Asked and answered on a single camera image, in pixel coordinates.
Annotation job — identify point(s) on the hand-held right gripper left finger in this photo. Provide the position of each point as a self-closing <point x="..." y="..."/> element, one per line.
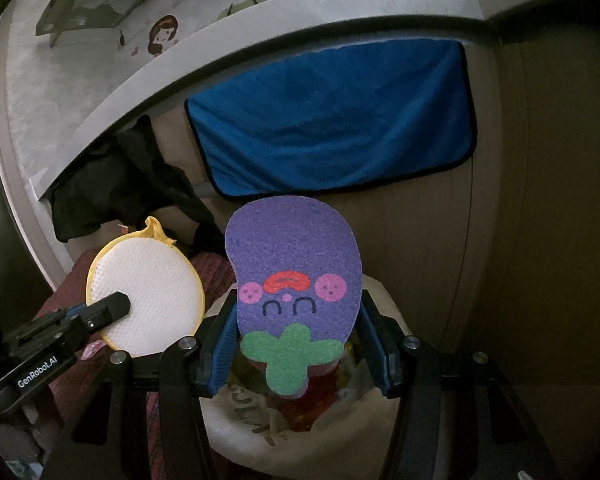
<point x="224" y="352"/>

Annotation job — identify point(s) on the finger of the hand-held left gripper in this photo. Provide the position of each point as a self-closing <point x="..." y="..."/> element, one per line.
<point x="107" y="310"/>

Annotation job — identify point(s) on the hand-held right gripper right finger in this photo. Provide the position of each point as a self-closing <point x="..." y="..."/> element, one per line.
<point x="376" y="357"/>

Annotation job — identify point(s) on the yellow-rimmed white scrubber pad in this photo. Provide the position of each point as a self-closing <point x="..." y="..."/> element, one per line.
<point x="155" y="280"/>

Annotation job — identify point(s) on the white plastic bag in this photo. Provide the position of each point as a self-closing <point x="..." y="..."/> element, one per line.
<point x="240" y="422"/>

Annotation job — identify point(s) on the purple cartoon sponge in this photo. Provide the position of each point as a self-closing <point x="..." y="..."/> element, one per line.
<point x="290" y="250"/>

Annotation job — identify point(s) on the black cloth bag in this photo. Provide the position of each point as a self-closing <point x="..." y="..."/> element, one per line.
<point x="110" y="185"/>

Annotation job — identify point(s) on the blue towel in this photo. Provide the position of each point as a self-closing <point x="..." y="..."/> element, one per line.
<point x="330" y="125"/>

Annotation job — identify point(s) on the grey counter ledge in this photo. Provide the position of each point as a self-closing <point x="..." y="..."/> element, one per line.
<point x="280" y="20"/>

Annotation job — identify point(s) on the girl wall sticker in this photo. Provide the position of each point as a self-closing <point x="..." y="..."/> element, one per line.
<point x="162" y="35"/>

